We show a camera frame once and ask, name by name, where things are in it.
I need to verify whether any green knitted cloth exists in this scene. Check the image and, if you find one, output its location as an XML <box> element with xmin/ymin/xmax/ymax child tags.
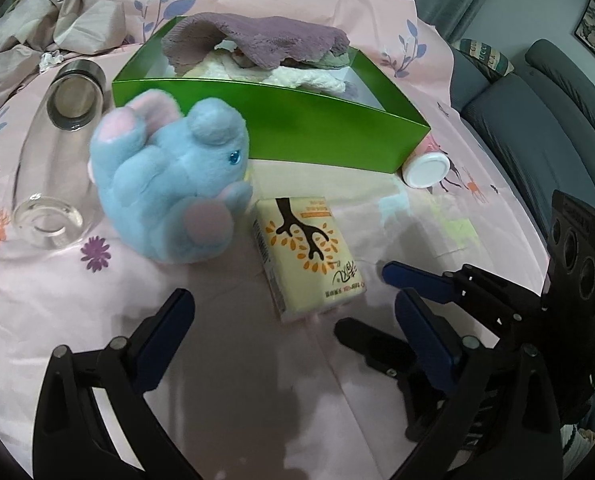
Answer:
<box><xmin>281</xmin><ymin>52</ymin><xmax>349</xmax><ymax>70</ymax></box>

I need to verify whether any blue plush mouse toy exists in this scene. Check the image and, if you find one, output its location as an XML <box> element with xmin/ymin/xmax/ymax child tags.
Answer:
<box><xmin>89</xmin><ymin>89</ymin><xmax>253</xmax><ymax>263</ymax></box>

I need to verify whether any grey sofa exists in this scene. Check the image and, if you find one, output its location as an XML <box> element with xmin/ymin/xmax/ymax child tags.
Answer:
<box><xmin>449</xmin><ymin>38</ymin><xmax>595</xmax><ymax>241</ymax></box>

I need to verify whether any yellow tissue pack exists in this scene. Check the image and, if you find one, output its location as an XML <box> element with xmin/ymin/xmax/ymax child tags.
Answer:
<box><xmin>253</xmin><ymin>197</ymin><xmax>366</xmax><ymax>323</ymax></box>

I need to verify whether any pink deer print tablecloth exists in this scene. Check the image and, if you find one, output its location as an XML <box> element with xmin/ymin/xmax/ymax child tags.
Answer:
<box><xmin>0</xmin><ymin>0</ymin><xmax>548</xmax><ymax>479</ymax></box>

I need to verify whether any pink yogurt cup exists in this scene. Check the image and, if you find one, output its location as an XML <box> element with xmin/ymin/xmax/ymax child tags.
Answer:
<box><xmin>401</xmin><ymin>133</ymin><xmax>450</xmax><ymax>188</ymax></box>

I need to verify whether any purple fluffy towel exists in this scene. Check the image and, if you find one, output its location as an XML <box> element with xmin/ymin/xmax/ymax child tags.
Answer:
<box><xmin>160</xmin><ymin>12</ymin><xmax>349</xmax><ymax>75</ymax></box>

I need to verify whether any patterned throw pillow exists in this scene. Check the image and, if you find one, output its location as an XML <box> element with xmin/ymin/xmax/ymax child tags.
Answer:
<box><xmin>453</xmin><ymin>38</ymin><xmax>514</xmax><ymax>80</ymax></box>

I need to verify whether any crumpled beige cloth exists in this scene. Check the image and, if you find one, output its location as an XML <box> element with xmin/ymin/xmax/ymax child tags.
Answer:
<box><xmin>0</xmin><ymin>0</ymin><xmax>128</xmax><ymax>111</ymax></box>

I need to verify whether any cream knitted fluffy cloth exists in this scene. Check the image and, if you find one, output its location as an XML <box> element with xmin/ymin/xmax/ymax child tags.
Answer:
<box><xmin>183</xmin><ymin>49</ymin><xmax>347</xmax><ymax>96</ymax></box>

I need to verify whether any green cardboard box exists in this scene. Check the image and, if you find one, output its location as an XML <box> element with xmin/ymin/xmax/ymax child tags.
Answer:
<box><xmin>112</xmin><ymin>23</ymin><xmax>430</xmax><ymax>174</ymax></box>

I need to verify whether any clear glass bottle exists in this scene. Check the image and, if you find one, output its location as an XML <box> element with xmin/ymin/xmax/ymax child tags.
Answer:
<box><xmin>13</xmin><ymin>60</ymin><xmax>106</xmax><ymax>249</ymax></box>

